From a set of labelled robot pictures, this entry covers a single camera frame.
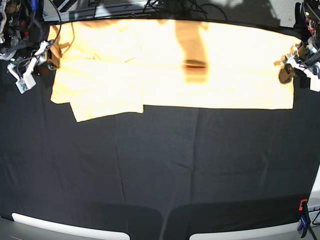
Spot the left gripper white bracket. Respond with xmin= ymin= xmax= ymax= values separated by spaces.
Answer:
xmin=273 ymin=43 xmax=320 ymax=92

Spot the red blue clamp bottom right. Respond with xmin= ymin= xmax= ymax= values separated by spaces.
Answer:
xmin=297 ymin=198 xmax=311 ymax=239

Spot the yellow t-shirt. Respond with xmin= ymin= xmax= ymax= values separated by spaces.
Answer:
xmin=50 ymin=19 xmax=300 ymax=122

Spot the black table cloth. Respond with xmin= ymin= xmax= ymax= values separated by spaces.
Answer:
xmin=0 ymin=62 xmax=320 ymax=240

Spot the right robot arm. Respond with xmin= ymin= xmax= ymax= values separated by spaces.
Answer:
xmin=0 ymin=0 xmax=59 ymax=94

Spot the blue clamp top right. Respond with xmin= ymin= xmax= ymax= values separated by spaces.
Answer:
xmin=293 ymin=2 xmax=305 ymax=29

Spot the black cable bundle top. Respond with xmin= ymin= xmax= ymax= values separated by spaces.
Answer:
xmin=142 ymin=0 xmax=228 ymax=21

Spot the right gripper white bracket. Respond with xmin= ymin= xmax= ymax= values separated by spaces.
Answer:
xmin=7 ymin=39 xmax=60 ymax=94

